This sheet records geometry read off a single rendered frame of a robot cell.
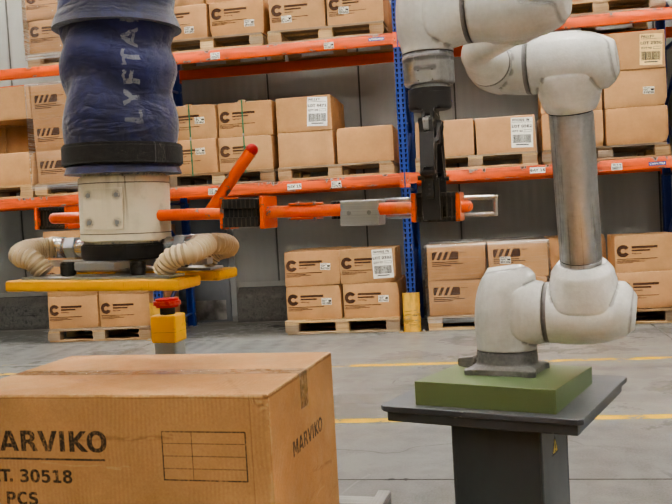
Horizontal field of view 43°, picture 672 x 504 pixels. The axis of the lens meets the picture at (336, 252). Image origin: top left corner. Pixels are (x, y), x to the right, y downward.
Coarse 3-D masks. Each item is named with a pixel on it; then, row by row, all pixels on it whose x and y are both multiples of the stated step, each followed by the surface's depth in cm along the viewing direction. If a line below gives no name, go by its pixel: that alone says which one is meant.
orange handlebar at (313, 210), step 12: (288, 204) 151; (300, 204) 151; (312, 204) 150; (324, 204) 151; (336, 204) 150; (384, 204) 148; (396, 204) 147; (408, 204) 146; (468, 204) 145; (60, 216) 163; (72, 216) 162; (168, 216) 157; (180, 216) 157; (192, 216) 156; (204, 216) 156; (216, 216) 155; (276, 216) 153; (288, 216) 152; (300, 216) 152; (312, 216) 151; (324, 216) 151
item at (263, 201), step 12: (228, 204) 152; (240, 204) 152; (252, 204) 151; (264, 204) 152; (276, 204) 159; (228, 216) 153; (240, 216) 153; (252, 216) 152; (264, 216) 152; (228, 228) 156; (264, 228) 152
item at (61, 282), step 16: (64, 272) 154; (144, 272) 152; (16, 288) 153; (32, 288) 152; (48, 288) 151; (64, 288) 150; (80, 288) 150; (96, 288) 149; (112, 288) 148; (128, 288) 147; (144, 288) 147; (160, 288) 146; (176, 288) 145
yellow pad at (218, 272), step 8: (80, 272) 171; (88, 272) 171; (96, 272) 170; (104, 272) 170; (112, 272) 169; (152, 272) 167; (176, 272) 166; (184, 272) 165; (192, 272) 165; (200, 272) 164; (208, 272) 164; (216, 272) 164; (224, 272) 166; (232, 272) 170; (200, 280) 165; (208, 280) 164; (216, 280) 164
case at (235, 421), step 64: (0, 384) 158; (64, 384) 154; (128, 384) 151; (192, 384) 147; (256, 384) 144; (320, 384) 165; (0, 448) 149; (64, 448) 145; (128, 448) 142; (192, 448) 140; (256, 448) 137; (320, 448) 163
